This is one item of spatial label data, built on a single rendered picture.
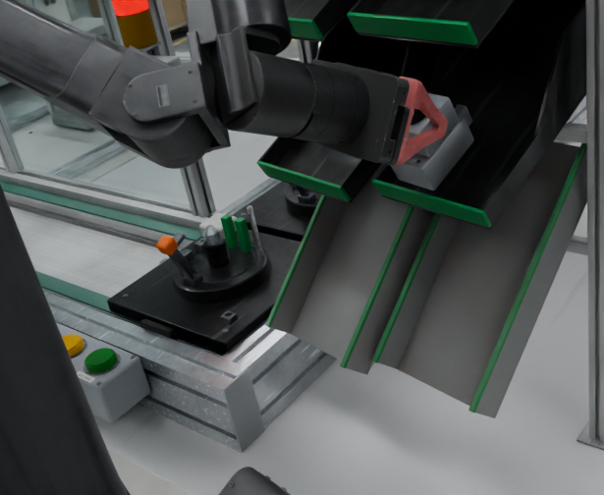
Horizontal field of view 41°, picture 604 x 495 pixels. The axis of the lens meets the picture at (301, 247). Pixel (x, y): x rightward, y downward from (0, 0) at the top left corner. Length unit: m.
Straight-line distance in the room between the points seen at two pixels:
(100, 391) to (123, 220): 0.50
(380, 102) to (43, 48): 0.25
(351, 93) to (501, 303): 0.31
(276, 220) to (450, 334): 0.49
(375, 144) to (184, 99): 0.15
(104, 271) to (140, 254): 0.07
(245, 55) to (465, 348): 0.41
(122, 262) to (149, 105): 0.84
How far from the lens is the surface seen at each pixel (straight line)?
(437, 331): 0.86
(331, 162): 0.84
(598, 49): 0.75
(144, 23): 1.23
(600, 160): 0.78
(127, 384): 1.06
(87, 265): 1.42
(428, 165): 0.70
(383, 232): 0.92
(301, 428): 1.03
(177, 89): 0.56
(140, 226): 1.42
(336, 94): 0.60
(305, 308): 0.96
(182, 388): 1.03
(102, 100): 0.59
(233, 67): 0.58
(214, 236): 1.11
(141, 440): 1.09
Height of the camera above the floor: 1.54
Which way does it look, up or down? 29 degrees down
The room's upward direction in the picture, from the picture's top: 12 degrees counter-clockwise
